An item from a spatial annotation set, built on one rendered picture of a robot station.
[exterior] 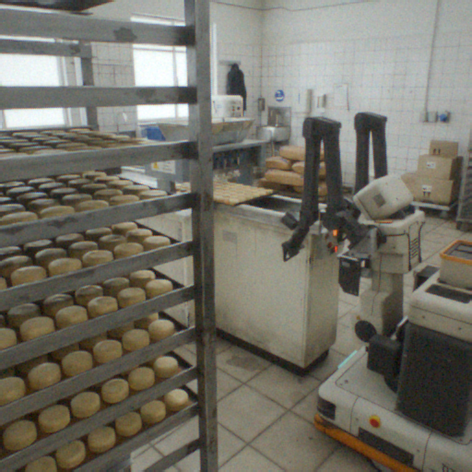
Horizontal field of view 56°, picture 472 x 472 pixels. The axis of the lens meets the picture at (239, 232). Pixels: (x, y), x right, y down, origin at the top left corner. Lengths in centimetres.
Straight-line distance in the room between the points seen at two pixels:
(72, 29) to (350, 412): 175
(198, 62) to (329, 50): 616
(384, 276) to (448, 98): 435
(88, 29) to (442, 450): 175
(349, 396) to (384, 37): 517
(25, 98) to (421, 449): 175
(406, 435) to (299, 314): 77
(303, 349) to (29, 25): 208
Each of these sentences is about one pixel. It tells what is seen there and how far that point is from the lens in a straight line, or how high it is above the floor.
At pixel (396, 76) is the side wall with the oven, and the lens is 637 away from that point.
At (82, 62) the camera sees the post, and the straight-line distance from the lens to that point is 115.
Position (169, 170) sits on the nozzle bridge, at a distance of 247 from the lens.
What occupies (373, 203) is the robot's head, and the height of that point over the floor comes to 107.
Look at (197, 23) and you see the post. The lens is 76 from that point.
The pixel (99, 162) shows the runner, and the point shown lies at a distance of 71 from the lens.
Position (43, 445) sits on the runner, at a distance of 86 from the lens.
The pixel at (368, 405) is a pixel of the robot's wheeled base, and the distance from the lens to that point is 202.
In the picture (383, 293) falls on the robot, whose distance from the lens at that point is 199.
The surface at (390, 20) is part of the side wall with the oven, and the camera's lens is 649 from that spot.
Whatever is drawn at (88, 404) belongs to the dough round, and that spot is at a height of 97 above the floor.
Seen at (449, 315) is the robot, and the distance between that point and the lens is 170.
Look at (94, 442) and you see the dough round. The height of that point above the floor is 88.
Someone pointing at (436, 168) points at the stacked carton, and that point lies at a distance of 578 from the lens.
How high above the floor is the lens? 152
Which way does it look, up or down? 18 degrees down
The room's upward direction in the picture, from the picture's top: straight up
